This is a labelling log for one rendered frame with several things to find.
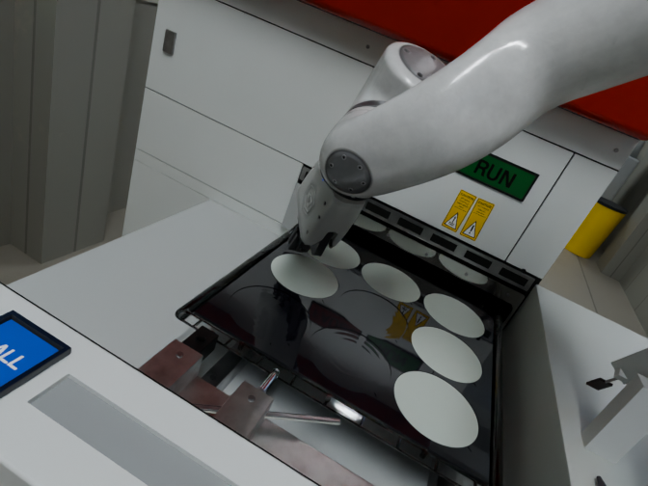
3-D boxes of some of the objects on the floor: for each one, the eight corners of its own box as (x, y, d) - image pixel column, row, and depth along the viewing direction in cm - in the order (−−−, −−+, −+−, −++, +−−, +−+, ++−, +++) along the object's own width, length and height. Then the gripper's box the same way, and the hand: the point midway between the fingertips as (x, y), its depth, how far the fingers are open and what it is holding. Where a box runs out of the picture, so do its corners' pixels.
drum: (595, 264, 438) (632, 215, 412) (559, 247, 446) (593, 199, 420) (589, 253, 469) (624, 206, 443) (556, 236, 477) (588, 190, 451)
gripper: (389, 224, 51) (323, 293, 65) (369, 133, 59) (314, 212, 73) (331, 212, 48) (275, 287, 62) (319, 119, 56) (272, 203, 70)
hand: (302, 239), depth 66 cm, fingers closed
